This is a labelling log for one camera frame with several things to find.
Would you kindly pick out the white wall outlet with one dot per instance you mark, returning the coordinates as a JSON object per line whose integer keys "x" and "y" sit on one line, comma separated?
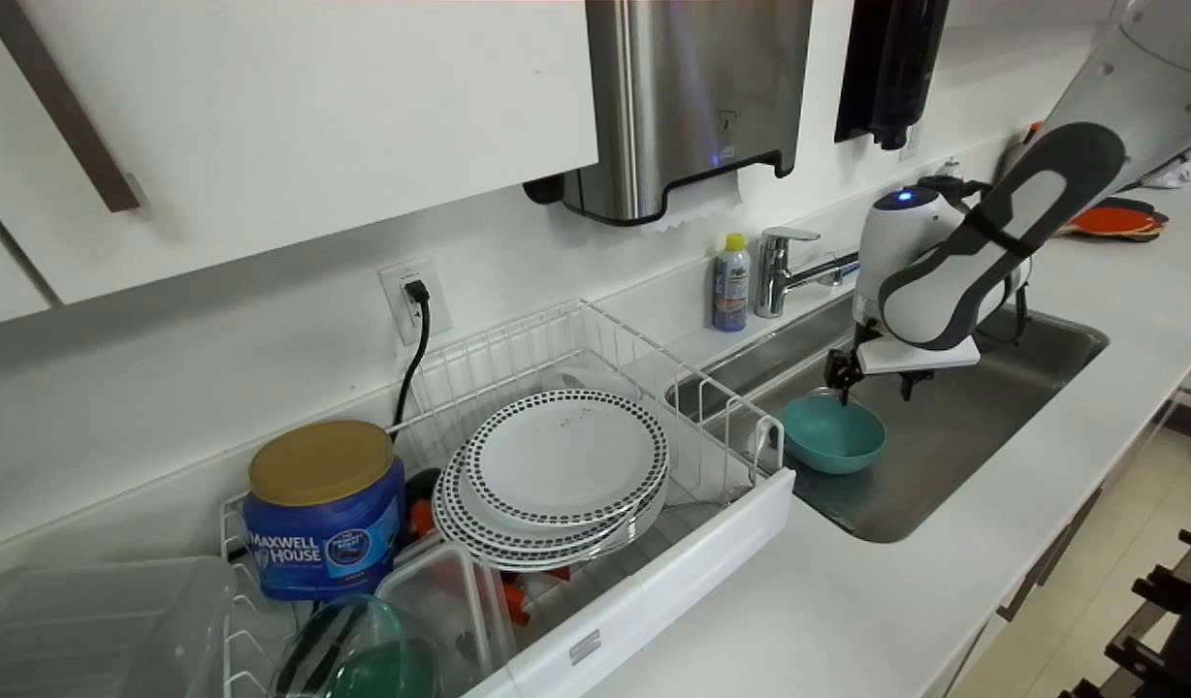
{"x": 393, "y": 291}

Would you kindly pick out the orange utensil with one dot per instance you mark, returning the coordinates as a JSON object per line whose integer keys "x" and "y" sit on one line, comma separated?
{"x": 419, "y": 517}

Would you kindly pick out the chrome faucet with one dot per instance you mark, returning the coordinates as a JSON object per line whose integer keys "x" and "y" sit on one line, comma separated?
{"x": 774, "y": 274}

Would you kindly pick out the black pegboard clamp rack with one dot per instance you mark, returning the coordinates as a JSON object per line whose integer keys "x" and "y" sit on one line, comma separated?
{"x": 1178, "y": 622}

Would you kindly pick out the black hanging cloth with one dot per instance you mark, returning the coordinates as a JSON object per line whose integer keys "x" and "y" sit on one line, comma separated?
{"x": 889, "y": 64}

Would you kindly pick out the dish soap bottle yellow cap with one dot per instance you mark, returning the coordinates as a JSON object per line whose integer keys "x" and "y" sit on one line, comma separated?
{"x": 731, "y": 291}

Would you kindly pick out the green glass bowl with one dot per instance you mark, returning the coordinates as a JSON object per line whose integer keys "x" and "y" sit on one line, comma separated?
{"x": 385, "y": 666}

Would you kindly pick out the black tongs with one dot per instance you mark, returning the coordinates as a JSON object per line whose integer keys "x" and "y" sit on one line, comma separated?
{"x": 310, "y": 645}

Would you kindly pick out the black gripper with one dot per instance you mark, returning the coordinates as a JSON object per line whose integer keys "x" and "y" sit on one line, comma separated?
{"x": 849, "y": 355}

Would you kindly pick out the white wall cabinet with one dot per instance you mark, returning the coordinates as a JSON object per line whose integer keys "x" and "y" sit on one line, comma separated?
{"x": 296, "y": 103}

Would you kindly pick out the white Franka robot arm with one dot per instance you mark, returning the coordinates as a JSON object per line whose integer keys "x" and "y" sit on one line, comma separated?
{"x": 1139, "y": 64}

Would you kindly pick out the blue coffee can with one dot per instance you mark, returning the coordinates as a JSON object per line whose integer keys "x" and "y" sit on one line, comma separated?
{"x": 324, "y": 546}

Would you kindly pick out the stainless paper towel dispenser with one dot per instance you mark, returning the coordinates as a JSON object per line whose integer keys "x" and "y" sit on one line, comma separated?
{"x": 672, "y": 90}

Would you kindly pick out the clear plastic container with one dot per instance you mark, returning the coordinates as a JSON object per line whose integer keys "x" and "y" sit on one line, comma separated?
{"x": 103, "y": 634}

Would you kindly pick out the white plate dotted rim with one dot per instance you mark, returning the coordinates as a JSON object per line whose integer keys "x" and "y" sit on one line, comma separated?
{"x": 567, "y": 459}
{"x": 518, "y": 564}
{"x": 472, "y": 524}

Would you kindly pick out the teal bowl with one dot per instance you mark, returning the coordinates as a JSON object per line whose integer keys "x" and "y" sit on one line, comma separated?
{"x": 831, "y": 449}

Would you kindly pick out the white drain tray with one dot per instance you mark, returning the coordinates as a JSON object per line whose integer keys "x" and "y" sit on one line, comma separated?
{"x": 672, "y": 585}

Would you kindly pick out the stainless steel sink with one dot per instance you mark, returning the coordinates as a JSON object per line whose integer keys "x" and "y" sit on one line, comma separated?
{"x": 955, "y": 441}

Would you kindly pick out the orange black flat object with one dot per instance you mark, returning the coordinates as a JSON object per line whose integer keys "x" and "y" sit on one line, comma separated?
{"x": 1117, "y": 221}

